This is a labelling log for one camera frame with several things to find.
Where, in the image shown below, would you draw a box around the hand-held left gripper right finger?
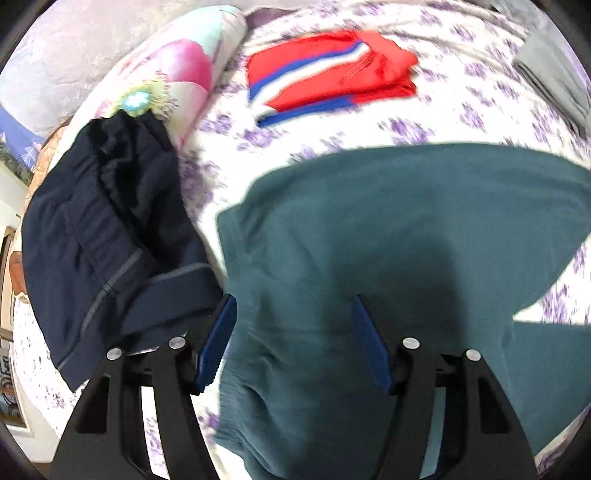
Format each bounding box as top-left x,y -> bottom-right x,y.
351,294 -> 540,480

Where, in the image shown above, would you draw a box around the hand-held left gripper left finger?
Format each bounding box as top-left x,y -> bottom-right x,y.
48,293 -> 239,480

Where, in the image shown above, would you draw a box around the teal pants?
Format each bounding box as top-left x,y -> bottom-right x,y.
215,143 -> 591,480

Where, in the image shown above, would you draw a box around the navy pants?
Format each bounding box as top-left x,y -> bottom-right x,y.
21,111 -> 225,393

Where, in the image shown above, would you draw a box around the wooden framed picture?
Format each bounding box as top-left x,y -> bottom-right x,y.
0,225 -> 21,344

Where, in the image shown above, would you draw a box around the purple floral bed sheet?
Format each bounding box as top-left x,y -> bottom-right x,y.
9,0 -> 591,480

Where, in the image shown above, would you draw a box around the red striped garment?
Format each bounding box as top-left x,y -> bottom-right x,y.
245,28 -> 420,129

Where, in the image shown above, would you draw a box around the colourful floral pillow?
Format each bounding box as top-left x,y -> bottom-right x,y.
92,6 -> 250,148

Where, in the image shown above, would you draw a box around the grey garment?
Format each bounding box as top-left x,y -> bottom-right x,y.
512,18 -> 591,134

